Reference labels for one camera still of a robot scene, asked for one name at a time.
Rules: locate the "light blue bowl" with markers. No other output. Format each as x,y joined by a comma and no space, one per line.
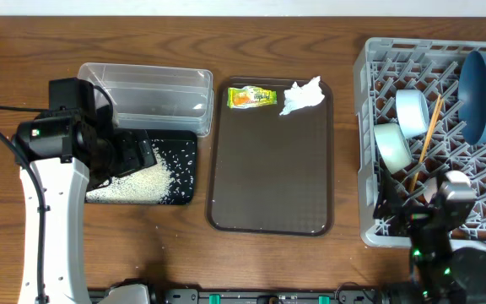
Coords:
412,112

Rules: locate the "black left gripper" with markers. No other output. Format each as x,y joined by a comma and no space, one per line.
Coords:
131,161

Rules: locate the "white napkin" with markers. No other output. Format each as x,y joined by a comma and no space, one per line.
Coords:
298,97

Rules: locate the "yellow green snack wrapper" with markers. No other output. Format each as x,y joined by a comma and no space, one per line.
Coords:
250,97

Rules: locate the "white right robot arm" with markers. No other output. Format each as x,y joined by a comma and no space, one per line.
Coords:
444,275

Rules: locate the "dark brown serving tray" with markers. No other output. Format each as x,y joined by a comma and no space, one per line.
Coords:
272,173

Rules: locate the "dark blue plate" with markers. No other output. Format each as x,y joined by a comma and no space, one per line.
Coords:
472,95

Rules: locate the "wooden chopstick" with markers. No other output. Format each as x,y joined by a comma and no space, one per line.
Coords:
425,143
430,135

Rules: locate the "white pink cup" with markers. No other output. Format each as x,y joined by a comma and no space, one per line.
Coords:
431,187

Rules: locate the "mint green cup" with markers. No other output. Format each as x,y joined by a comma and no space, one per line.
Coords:
392,146

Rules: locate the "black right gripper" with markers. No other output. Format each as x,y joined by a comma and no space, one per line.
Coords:
385,210

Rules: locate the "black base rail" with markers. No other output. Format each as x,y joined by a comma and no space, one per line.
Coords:
346,293

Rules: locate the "white rice pile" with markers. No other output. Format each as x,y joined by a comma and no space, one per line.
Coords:
137,183

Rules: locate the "clear plastic bin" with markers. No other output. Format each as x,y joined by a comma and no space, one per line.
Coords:
155,97

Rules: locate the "black rectangular tray bin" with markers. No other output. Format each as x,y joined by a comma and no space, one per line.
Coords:
175,169

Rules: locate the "grey dishwasher rack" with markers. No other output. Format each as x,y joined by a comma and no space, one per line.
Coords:
385,66

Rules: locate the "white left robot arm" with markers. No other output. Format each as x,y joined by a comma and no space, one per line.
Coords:
67,153

